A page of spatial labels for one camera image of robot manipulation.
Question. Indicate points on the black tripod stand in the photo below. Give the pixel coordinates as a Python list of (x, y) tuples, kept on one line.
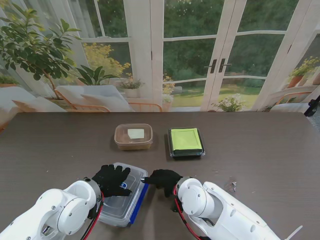
[(312, 106)]

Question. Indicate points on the black plastic container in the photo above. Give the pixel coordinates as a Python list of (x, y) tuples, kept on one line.
[(187, 153)]

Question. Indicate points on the clear container with blue clips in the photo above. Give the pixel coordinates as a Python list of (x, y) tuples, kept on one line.
[(138, 205)]

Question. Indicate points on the large clear lid blue sticker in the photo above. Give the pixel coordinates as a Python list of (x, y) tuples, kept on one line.
[(117, 207)]

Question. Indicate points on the brown translucent container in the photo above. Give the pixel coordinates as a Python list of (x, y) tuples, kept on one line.
[(133, 147)]

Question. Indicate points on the clear lid with green sheet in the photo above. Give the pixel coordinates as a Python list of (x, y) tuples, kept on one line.
[(186, 140)]

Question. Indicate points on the small clear lid white label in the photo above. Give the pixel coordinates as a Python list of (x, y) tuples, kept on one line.
[(136, 133)]

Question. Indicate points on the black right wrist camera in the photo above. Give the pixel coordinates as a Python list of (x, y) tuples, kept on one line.
[(175, 207)]

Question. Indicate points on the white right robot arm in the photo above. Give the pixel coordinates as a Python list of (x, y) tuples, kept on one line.
[(220, 212)]

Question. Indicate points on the small shiny debris piece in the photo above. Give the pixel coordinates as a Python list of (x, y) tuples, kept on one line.
[(234, 183)]

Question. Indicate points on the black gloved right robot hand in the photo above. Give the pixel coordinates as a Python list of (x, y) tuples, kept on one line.
[(163, 181)]

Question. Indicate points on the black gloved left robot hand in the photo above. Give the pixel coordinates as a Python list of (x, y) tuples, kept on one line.
[(112, 181)]

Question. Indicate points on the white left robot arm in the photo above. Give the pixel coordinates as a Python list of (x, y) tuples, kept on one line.
[(57, 215)]

